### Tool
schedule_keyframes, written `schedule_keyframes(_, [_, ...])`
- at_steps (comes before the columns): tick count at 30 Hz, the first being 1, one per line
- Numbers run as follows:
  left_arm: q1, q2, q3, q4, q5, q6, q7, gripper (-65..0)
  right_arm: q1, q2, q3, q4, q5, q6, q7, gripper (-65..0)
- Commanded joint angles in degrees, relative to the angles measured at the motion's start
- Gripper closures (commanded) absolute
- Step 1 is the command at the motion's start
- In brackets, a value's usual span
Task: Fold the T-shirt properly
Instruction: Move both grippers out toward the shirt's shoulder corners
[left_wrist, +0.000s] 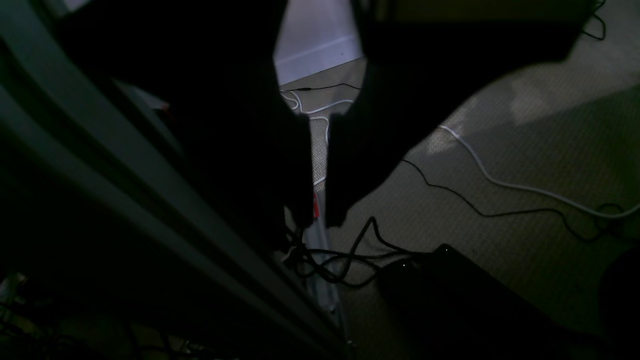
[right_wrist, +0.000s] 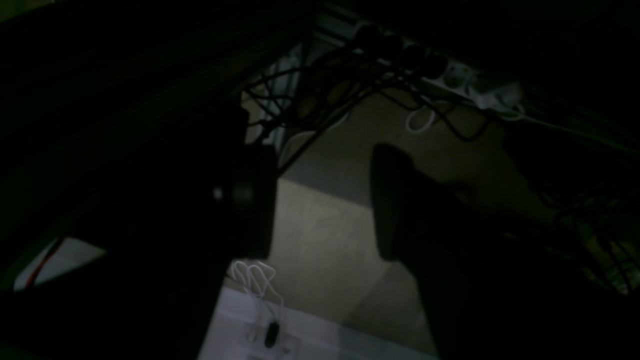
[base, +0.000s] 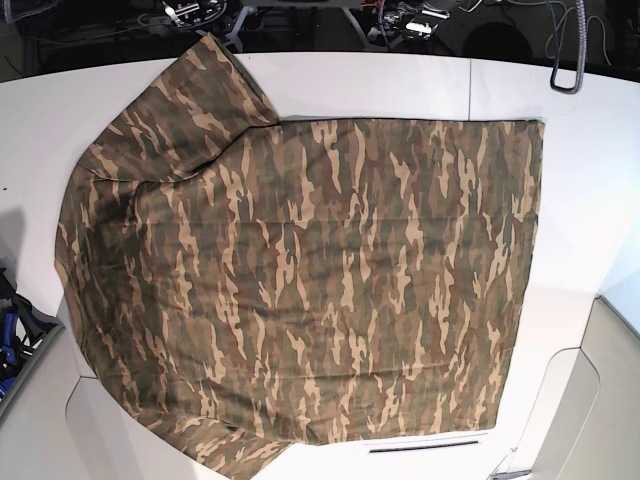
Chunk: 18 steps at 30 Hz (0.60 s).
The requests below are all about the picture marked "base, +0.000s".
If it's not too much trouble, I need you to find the camouflage T-shirt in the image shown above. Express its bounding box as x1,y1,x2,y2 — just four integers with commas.
55,36,545,479

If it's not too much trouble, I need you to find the black robot arm, image right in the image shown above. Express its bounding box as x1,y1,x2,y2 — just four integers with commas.
362,1,449,43

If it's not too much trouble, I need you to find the black robot arm, image left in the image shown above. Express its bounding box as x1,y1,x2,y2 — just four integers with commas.
162,0,229,31

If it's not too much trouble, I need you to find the grey bin with blue items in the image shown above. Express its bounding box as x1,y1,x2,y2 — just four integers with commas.
1,265,64,419

